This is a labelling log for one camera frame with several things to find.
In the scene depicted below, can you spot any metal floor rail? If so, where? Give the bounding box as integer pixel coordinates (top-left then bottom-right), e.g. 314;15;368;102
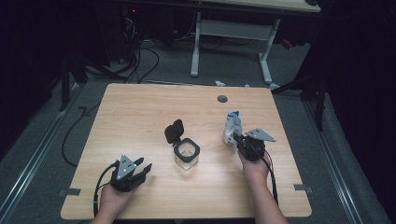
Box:
0;82;83;218
303;101;363;224

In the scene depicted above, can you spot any person's left hand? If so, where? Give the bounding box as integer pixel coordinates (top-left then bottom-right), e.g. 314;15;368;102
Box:
98;186;136;216

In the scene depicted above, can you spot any black metal stand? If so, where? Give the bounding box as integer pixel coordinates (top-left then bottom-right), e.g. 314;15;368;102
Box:
270;71;328;132
59;55;88;112

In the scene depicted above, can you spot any bundle of black cables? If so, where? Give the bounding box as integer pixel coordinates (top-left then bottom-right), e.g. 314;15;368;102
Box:
83;15;161;84

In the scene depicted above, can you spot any blue and white milk carton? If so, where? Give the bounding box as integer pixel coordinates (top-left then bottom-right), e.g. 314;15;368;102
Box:
222;110;243;153

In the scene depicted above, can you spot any white-framed desk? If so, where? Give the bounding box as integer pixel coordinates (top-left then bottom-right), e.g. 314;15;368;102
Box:
190;0;321;91

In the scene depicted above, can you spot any glass jar with black lid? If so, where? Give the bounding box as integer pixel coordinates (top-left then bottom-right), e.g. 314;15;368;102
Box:
163;119;201;171

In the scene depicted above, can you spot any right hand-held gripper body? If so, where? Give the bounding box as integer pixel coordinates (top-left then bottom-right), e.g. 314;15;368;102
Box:
238;127;276;162

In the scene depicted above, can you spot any person's right hand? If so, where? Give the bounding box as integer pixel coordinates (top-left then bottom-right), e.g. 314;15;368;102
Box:
237;152;271;185

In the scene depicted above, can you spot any left hand-held gripper cable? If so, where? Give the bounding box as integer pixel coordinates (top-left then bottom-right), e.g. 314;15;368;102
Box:
92;160;120;217

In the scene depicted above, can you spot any black floor cable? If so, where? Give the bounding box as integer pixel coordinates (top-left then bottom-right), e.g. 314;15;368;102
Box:
61;102;102;168

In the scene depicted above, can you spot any hand-held gripper cable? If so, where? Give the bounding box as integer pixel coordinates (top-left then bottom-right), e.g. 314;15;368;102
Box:
255;146;279;206
92;160;120;217

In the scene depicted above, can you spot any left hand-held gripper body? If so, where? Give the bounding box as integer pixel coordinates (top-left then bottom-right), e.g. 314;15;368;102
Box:
110;154;147;192

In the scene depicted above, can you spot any right hand-held gripper cable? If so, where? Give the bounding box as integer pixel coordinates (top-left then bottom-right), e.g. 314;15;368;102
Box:
255;146;279;206

